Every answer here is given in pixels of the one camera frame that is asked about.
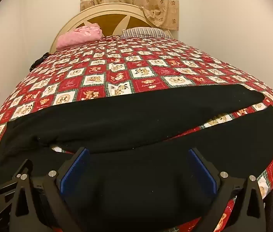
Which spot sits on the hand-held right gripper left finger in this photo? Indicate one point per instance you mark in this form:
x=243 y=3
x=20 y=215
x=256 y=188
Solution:
x=74 y=171

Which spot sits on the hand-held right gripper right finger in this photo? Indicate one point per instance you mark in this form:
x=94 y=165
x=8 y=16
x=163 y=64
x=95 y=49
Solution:
x=202 y=171

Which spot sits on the black pants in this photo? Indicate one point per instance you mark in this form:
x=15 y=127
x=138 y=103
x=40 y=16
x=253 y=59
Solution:
x=126 y=125

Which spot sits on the small dark object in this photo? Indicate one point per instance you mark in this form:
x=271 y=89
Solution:
x=38 y=61

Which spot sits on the red checkered printed bedspread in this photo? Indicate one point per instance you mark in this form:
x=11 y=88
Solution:
x=138 y=72

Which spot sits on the pink pillow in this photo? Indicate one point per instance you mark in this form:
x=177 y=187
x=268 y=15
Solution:
x=79 y=36

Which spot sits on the striped pillow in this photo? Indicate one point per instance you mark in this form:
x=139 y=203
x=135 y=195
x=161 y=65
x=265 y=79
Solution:
x=146 y=32

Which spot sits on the cream wooden headboard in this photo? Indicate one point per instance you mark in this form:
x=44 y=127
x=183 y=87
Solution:
x=107 y=19

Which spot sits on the beige patterned curtain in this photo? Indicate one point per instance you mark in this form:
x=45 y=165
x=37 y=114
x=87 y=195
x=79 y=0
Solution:
x=131 y=2

